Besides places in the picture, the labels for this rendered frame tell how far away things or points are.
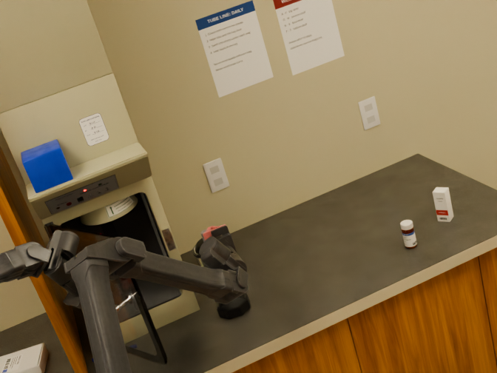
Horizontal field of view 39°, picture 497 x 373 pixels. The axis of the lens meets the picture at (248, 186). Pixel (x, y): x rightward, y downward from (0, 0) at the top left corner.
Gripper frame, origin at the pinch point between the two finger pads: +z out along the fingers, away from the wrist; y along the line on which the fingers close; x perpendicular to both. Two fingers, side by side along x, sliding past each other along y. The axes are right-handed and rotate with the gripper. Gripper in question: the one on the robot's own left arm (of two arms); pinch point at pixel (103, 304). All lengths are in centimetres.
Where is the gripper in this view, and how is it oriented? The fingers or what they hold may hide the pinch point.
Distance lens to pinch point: 188.1
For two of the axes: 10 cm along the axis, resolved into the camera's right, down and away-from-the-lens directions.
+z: 5.1, 6.0, 6.2
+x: 7.4, 0.6, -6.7
